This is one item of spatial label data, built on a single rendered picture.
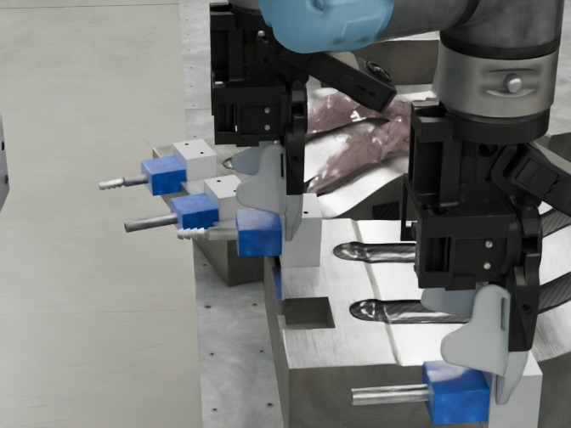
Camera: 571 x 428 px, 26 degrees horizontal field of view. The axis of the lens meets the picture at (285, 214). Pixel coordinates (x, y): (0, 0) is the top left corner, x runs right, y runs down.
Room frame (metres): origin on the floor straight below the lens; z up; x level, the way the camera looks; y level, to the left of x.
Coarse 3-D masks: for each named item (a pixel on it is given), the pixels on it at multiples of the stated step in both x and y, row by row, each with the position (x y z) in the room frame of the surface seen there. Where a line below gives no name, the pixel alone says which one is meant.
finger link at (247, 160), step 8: (280, 136) 1.04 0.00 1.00; (264, 144) 1.05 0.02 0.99; (280, 144) 1.03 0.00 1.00; (240, 152) 1.05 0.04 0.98; (248, 152) 1.05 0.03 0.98; (256, 152) 1.05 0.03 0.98; (232, 160) 1.05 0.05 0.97; (240, 160) 1.05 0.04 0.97; (248, 160) 1.05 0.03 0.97; (256, 160) 1.05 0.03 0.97; (240, 168) 1.05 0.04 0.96; (248, 168) 1.05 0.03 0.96; (256, 168) 1.05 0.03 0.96
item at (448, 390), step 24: (432, 360) 0.76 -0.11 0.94; (528, 360) 0.74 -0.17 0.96; (432, 384) 0.73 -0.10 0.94; (456, 384) 0.73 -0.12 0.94; (480, 384) 0.73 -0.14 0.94; (528, 384) 0.72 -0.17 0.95; (432, 408) 0.72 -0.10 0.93; (456, 408) 0.72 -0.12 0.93; (480, 408) 0.72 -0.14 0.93; (504, 408) 0.72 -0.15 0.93; (528, 408) 0.72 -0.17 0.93
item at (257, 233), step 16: (304, 208) 1.02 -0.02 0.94; (240, 224) 1.01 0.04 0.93; (256, 224) 1.01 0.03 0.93; (272, 224) 1.01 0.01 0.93; (304, 224) 1.00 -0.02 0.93; (320, 224) 1.00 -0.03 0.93; (240, 240) 1.00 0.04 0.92; (256, 240) 1.00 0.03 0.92; (272, 240) 1.00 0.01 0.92; (304, 240) 1.00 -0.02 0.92; (320, 240) 1.00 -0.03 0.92; (288, 256) 1.00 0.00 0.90; (304, 256) 1.00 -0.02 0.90
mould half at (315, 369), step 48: (336, 240) 1.05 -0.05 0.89; (384, 240) 1.06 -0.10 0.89; (288, 288) 0.96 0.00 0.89; (336, 288) 0.96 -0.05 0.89; (384, 288) 0.96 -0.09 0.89; (288, 336) 0.88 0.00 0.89; (336, 336) 0.88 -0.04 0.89; (384, 336) 0.88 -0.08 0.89; (432, 336) 0.88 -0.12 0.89; (288, 384) 0.83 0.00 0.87; (336, 384) 0.83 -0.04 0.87; (384, 384) 0.84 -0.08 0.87
